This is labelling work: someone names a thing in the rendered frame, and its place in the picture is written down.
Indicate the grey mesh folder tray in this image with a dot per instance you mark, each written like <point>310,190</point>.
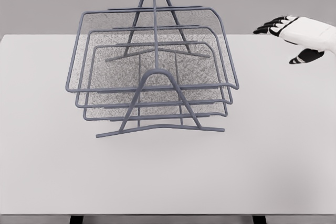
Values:
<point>87,98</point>
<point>105,21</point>
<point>105,114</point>

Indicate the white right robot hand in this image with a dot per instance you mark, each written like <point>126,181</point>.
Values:
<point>307,33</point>

